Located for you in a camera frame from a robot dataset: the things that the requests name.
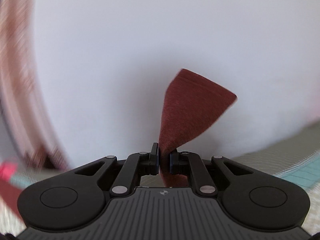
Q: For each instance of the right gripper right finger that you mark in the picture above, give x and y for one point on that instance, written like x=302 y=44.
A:
x=252 y=198

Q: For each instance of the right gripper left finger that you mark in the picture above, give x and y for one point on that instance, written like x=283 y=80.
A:
x=76 y=198

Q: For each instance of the dark red knit sweater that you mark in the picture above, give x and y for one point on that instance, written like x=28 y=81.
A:
x=192 y=103

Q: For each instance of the patterned bed cover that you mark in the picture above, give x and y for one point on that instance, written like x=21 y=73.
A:
x=295 y=159

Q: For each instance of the pink lace curtain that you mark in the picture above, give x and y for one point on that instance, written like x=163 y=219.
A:
x=21 y=98

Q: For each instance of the red pink object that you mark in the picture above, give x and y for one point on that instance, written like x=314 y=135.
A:
x=7 y=170

